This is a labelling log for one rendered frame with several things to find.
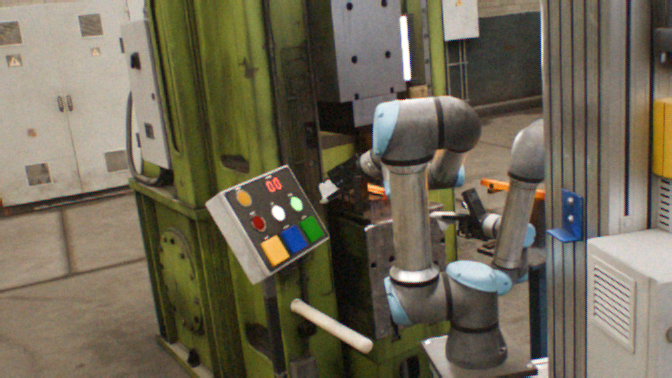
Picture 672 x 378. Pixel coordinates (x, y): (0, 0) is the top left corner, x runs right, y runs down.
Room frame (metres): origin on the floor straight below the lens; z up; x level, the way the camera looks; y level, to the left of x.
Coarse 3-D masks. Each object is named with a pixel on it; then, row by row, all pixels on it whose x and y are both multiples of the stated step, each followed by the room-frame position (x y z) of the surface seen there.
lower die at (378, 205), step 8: (376, 184) 2.54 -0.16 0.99; (376, 192) 2.39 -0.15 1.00; (344, 200) 2.39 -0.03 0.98; (352, 200) 2.38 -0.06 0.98; (376, 200) 2.34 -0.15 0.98; (384, 200) 2.36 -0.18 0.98; (352, 208) 2.35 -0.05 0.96; (376, 208) 2.33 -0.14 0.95; (384, 208) 2.35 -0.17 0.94; (368, 216) 2.31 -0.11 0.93; (376, 216) 2.33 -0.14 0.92
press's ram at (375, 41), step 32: (320, 0) 2.33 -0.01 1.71; (352, 0) 2.32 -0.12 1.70; (384, 0) 2.40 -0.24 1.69; (320, 32) 2.34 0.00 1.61; (352, 32) 2.31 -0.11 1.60; (384, 32) 2.39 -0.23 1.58; (320, 64) 2.36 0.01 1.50; (352, 64) 2.31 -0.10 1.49; (384, 64) 2.38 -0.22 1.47; (320, 96) 2.38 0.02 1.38; (352, 96) 2.30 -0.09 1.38
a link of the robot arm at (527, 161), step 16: (528, 128) 1.73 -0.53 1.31; (528, 144) 1.69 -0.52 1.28; (512, 160) 1.70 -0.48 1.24; (528, 160) 1.67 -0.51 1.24; (544, 160) 1.67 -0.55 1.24; (512, 176) 1.69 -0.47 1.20; (528, 176) 1.66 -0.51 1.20; (544, 176) 1.69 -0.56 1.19; (512, 192) 1.70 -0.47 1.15; (528, 192) 1.68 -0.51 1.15; (512, 208) 1.69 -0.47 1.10; (528, 208) 1.69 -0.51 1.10; (512, 224) 1.69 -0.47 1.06; (512, 240) 1.70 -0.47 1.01; (496, 256) 1.73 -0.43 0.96; (512, 256) 1.70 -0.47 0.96; (496, 272) 1.71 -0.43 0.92; (512, 272) 1.71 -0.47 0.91
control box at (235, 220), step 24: (288, 168) 2.10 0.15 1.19; (264, 192) 1.95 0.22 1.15; (288, 192) 2.03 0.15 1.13; (216, 216) 1.84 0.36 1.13; (240, 216) 1.82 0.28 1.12; (264, 216) 1.89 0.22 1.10; (288, 216) 1.96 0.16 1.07; (240, 240) 1.80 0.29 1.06; (264, 240) 1.83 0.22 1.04; (264, 264) 1.77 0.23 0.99
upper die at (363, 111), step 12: (384, 96) 2.38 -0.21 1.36; (324, 108) 2.46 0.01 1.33; (336, 108) 2.39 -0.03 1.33; (348, 108) 2.32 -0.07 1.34; (360, 108) 2.32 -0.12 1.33; (372, 108) 2.34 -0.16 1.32; (324, 120) 2.46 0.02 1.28; (336, 120) 2.40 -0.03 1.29; (348, 120) 2.33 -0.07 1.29; (360, 120) 2.31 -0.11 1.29; (372, 120) 2.34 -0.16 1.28
